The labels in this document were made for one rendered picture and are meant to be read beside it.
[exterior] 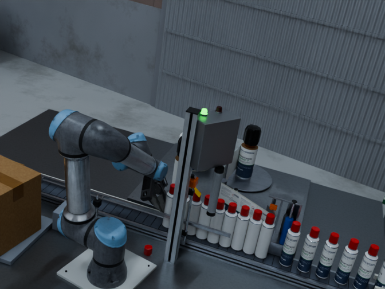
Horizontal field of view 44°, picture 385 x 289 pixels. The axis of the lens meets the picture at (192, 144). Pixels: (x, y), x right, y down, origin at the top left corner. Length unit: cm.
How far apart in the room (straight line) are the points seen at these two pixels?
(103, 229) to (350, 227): 129
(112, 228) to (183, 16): 359
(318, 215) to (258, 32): 258
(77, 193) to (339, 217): 140
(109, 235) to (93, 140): 39
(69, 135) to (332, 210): 152
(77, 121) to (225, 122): 51
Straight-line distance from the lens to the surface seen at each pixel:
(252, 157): 248
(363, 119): 462
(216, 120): 167
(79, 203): 174
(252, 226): 196
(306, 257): 199
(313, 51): 458
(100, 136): 150
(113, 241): 173
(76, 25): 604
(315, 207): 258
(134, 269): 194
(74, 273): 191
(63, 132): 156
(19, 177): 194
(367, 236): 250
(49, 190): 229
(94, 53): 592
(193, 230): 206
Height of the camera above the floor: 213
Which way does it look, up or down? 26 degrees down
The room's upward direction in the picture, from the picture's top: 9 degrees clockwise
